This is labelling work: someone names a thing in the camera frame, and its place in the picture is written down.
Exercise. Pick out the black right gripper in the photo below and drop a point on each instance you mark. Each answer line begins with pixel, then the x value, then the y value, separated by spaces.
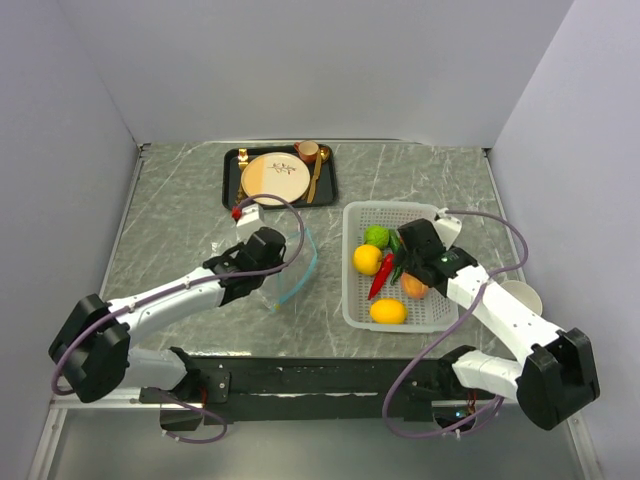
pixel 408 263

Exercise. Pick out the orange ceramic cup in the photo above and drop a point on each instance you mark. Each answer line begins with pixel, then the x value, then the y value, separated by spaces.
pixel 307 150

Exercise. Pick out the gold fork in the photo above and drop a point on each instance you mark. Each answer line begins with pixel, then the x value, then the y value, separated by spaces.
pixel 242 162

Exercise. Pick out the white plastic basket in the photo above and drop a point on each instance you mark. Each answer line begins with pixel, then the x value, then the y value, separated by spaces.
pixel 431 314

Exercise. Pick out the black serving tray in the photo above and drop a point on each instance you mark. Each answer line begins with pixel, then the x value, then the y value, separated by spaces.
pixel 326 190

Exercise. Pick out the yellow apple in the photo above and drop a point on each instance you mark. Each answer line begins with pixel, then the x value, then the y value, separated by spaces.
pixel 367 259

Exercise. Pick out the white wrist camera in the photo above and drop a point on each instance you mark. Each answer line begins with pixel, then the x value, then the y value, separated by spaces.
pixel 447 227
pixel 248 219

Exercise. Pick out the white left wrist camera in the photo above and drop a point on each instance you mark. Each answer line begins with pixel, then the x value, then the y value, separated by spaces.
pixel 248 219

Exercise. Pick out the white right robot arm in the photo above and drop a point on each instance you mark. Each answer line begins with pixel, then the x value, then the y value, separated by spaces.
pixel 552 374

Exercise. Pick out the peach fruit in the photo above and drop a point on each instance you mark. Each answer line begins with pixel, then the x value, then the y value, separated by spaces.
pixel 413 287

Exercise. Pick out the red chili pepper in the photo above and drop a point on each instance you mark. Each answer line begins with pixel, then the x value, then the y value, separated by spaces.
pixel 381 276

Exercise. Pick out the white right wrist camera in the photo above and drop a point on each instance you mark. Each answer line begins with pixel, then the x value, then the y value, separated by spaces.
pixel 447 227

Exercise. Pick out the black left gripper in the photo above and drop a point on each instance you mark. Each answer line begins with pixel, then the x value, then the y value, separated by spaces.
pixel 278 261

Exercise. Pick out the green chili pepper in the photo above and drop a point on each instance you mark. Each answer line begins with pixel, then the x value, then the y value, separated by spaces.
pixel 395 244

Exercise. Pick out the green cabbage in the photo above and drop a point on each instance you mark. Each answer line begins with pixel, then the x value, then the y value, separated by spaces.
pixel 377 236

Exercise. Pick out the clear zip top bag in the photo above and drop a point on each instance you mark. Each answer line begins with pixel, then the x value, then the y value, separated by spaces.
pixel 282 287

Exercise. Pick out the cream and orange plate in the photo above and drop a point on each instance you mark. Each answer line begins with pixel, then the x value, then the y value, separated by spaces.
pixel 280 174

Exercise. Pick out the gold knife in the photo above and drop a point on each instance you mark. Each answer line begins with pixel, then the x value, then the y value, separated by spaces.
pixel 314 178

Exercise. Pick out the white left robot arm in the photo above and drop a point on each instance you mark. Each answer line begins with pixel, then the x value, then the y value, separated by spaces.
pixel 96 351

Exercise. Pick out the white paper cup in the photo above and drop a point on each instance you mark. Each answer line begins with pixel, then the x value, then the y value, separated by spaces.
pixel 525 294

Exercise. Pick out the yellow lemon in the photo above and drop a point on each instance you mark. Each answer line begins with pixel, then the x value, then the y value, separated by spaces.
pixel 388 311

